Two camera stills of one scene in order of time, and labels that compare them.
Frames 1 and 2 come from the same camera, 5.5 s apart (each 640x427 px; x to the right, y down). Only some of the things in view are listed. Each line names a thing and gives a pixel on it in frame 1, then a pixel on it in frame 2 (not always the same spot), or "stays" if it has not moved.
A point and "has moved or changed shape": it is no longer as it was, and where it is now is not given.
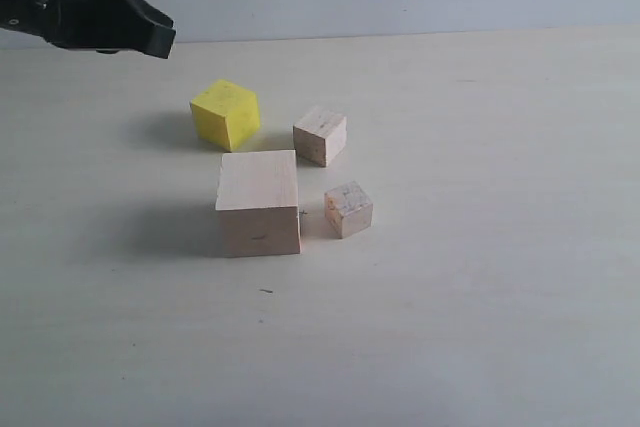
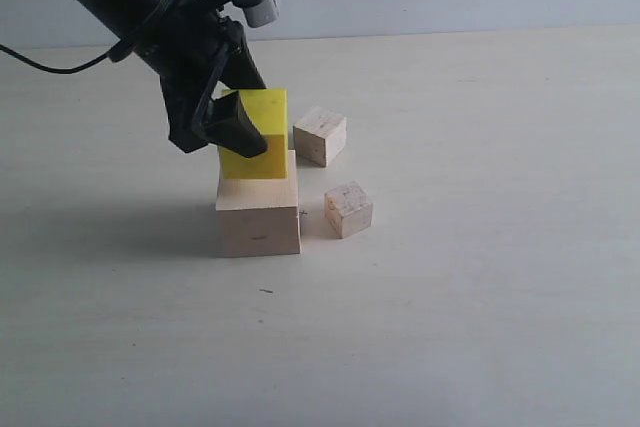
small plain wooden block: (348, 209) stays
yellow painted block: (226, 115) has moved or changed shape
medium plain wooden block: (319, 136) stays
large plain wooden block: (257, 200) stays
